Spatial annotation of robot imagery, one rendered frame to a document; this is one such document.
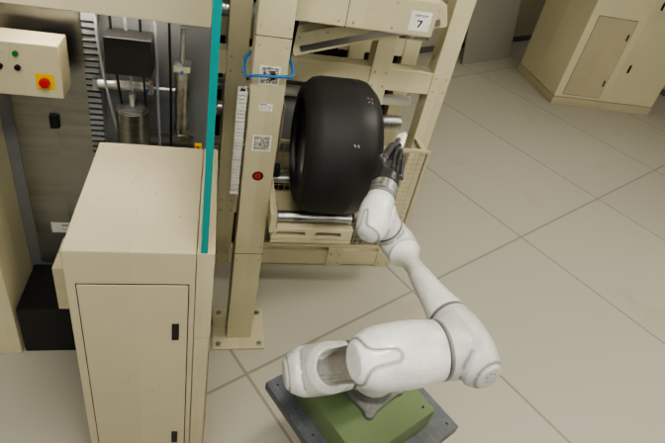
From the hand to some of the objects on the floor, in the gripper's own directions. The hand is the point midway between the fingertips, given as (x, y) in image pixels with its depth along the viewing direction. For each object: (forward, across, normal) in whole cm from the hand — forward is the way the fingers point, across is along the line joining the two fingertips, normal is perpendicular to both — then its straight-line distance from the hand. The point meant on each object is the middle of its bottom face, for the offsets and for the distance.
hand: (400, 140), depth 180 cm
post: (-32, -72, +135) cm, 157 cm away
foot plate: (-32, -72, +135) cm, 157 cm away
